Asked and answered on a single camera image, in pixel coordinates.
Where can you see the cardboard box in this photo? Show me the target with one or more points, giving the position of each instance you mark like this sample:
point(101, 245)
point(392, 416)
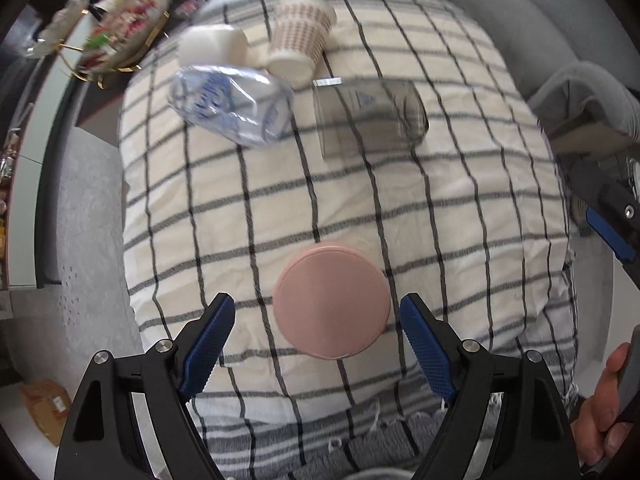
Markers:
point(47, 407)

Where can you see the checked cream blanket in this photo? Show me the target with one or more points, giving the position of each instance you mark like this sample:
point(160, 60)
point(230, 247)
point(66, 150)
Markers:
point(400, 210)

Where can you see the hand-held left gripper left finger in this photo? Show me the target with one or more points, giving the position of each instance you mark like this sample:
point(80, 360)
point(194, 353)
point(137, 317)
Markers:
point(207, 347)

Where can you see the pink cup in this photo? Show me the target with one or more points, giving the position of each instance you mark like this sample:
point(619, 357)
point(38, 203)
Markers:
point(331, 305)

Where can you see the patterned paper cup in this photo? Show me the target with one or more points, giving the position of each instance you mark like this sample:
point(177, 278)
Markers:
point(300, 35)

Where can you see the grey sofa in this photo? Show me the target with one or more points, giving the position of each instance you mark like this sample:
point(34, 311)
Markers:
point(545, 25)

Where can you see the white cup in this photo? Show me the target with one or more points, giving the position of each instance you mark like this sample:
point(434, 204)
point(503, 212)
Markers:
point(212, 46)

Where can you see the person's right hand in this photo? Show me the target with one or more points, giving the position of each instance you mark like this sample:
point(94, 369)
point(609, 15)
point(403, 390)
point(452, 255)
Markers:
point(597, 410)

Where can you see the snack tray on gold stand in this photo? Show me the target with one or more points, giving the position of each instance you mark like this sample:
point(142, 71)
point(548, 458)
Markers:
point(125, 22)

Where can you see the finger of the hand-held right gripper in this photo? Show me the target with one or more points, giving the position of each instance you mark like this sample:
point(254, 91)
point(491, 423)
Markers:
point(609, 232)

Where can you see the clear grey glass cup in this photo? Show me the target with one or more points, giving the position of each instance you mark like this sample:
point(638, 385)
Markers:
point(367, 117)

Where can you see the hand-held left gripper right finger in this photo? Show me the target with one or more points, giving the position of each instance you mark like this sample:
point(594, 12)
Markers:
point(427, 347)

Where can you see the clear glass ornament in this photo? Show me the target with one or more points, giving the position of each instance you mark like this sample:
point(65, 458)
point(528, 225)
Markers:
point(60, 22)

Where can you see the clear plastic water bottle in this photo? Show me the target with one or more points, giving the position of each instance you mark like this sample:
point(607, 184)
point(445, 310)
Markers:
point(230, 102)

